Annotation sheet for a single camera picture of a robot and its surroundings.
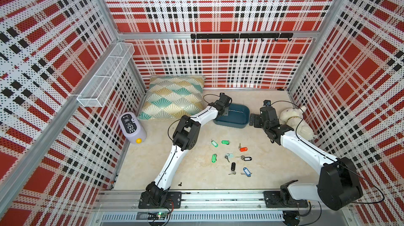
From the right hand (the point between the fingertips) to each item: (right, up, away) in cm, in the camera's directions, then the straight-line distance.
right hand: (261, 116), depth 88 cm
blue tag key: (-10, -29, -5) cm, 31 cm away
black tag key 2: (-17, -27, -3) cm, 32 cm away
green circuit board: (-53, -43, -18) cm, 71 cm away
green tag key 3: (-27, -24, 0) cm, 36 cm away
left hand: (-19, +3, +20) cm, 28 cm away
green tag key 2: (-26, -18, +6) cm, 32 cm away
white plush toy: (+21, -1, +8) cm, 22 cm away
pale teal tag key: (-20, -23, +1) cm, 30 cm away
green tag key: (-20, -16, +6) cm, 27 cm away
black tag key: (-10, -24, -1) cm, 26 cm away
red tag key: (-10, -20, +3) cm, 23 cm away
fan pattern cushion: (-54, +11, +8) cm, 55 cm away
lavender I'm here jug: (-74, -7, +1) cm, 75 cm away
